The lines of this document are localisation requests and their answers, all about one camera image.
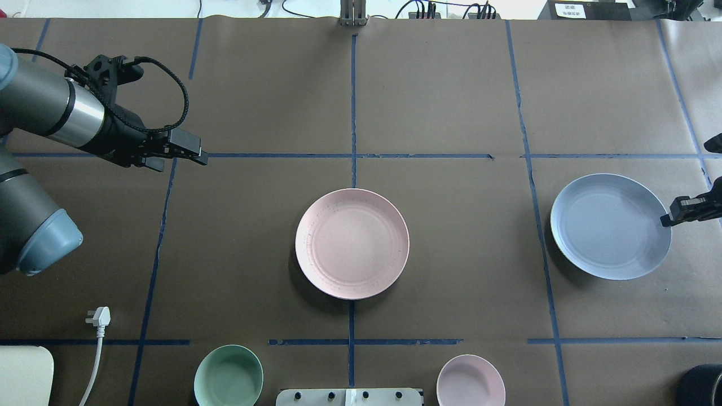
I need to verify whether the aluminium frame post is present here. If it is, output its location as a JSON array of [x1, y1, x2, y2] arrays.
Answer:
[[339, 0, 368, 27]]

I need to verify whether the dark blue cooking pot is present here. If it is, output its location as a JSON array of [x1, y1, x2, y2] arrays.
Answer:
[[675, 363, 721, 405]]

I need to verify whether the white power cord with plug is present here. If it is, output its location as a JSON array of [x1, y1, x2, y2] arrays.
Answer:
[[78, 306, 111, 406]]

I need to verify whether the light blue plate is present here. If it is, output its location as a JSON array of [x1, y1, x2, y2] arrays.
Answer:
[[550, 173, 672, 280]]

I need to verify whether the green plastic bowl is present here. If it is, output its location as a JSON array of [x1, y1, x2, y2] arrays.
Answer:
[[193, 345, 264, 405]]

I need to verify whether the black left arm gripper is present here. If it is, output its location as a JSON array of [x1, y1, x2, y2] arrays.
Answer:
[[65, 54, 209, 173]]

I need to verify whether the pink plate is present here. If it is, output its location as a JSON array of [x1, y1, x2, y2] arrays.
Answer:
[[294, 188, 410, 301]]

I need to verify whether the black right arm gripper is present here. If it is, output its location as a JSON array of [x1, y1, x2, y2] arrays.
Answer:
[[660, 133, 722, 228]]

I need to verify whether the black box with label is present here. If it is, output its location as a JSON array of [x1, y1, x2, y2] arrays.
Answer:
[[537, 1, 632, 21]]

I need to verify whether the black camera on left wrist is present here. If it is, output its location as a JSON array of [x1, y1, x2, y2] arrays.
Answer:
[[64, 55, 144, 106]]

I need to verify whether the cream white toaster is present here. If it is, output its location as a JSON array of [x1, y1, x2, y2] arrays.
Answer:
[[1, 345, 54, 405]]

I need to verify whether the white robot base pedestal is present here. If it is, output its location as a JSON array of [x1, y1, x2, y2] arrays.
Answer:
[[275, 387, 425, 405]]

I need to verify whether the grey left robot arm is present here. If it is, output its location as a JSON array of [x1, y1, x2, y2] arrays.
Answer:
[[1, 45, 209, 276]]

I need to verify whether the pink plastic bowl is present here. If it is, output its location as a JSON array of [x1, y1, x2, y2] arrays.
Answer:
[[436, 354, 507, 405]]

